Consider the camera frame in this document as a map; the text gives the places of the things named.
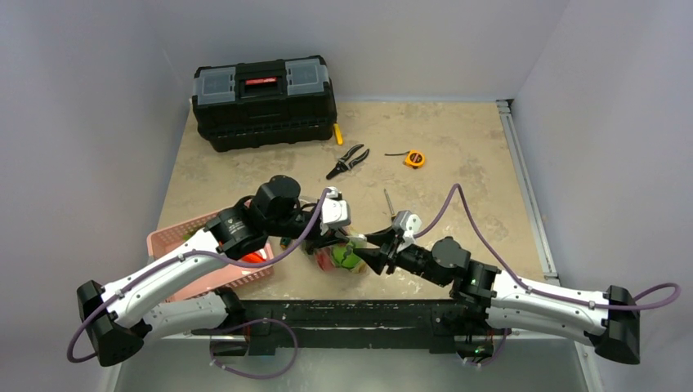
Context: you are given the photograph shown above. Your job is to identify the yellow black handled screwdriver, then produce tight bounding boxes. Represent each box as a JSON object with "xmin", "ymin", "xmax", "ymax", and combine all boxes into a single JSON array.
[{"xmin": 383, "ymin": 189, "xmax": 396, "ymax": 221}]

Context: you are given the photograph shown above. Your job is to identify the yellow handled tool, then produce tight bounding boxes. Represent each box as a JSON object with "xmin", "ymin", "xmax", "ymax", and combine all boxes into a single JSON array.
[{"xmin": 333, "ymin": 123, "xmax": 344, "ymax": 145}]

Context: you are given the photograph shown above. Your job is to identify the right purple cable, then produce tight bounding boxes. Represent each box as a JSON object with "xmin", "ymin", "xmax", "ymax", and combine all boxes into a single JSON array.
[{"xmin": 414, "ymin": 184, "xmax": 682, "ymax": 312}]

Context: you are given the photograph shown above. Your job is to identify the green round toy fruit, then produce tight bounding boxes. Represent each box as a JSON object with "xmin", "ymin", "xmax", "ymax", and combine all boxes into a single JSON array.
[{"xmin": 330, "ymin": 243, "xmax": 362, "ymax": 273}]

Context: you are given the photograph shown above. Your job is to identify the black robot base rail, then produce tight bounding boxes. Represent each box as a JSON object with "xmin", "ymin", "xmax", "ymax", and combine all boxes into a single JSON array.
[{"xmin": 210, "ymin": 299, "xmax": 503, "ymax": 358}]

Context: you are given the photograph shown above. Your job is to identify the orange tape measure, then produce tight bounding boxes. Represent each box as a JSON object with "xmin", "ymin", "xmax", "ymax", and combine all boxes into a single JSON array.
[{"xmin": 385, "ymin": 150, "xmax": 426, "ymax": 169}]

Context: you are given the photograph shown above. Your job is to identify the black plastic toolbox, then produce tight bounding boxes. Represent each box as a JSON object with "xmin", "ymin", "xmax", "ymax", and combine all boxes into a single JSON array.
[{"xmin": 191, "ymin": 56, "xmax": 338, "ymax": 153}]

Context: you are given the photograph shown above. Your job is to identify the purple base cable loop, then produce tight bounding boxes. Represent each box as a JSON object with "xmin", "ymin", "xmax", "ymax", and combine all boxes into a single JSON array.
[{"xmin": 208, "ymin": 314, "xmax": 302, "ymax": 381}]

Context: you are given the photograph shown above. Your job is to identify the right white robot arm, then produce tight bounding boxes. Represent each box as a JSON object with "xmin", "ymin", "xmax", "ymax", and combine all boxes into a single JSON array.
[{"xmin": 354, "ymin": 236, "xmax": 641, "ymax": 365}]

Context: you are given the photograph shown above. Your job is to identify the orange toy carrot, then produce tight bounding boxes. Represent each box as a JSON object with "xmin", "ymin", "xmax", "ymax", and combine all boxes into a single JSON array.
[{"xmin": 239, "ymin": 252, "xmax": 267, "ymax": 268}]

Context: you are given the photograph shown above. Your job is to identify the clear zip top bag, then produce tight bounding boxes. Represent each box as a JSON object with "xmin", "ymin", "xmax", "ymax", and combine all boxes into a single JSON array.
[{"xmin": 300, "ymin": 194, "xmax": 369, "ymax": 276}]

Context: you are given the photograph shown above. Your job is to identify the black handled pliers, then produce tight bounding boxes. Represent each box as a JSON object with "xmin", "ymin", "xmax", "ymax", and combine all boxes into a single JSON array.
[{"xmin": 325, "ymin": 144, "xmax": 370, "ymax": 180}]

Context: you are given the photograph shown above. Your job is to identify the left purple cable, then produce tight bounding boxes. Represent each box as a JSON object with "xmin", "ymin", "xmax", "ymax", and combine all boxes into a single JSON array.
[{"xmin": 66, "ymin": 187, "xmax": 333, "ymax": 364}]

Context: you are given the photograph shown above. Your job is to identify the pink perforated plastic basket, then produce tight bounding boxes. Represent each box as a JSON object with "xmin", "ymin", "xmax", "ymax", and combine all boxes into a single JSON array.
[{"xmin": 146, "ymin": 212, "xmax": 275, "ymax": 302}]

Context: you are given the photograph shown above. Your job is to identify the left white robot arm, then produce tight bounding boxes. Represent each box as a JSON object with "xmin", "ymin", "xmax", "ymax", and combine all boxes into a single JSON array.
[{"xmin": 66, "ymin": 175, "xmax": 351, "ymax": 367}]

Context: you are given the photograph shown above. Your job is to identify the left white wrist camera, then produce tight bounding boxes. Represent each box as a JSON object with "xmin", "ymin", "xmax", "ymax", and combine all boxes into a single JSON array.
[{"xmin": 320, "ymin": 186, "xmax": 351, "ymax": 234}]

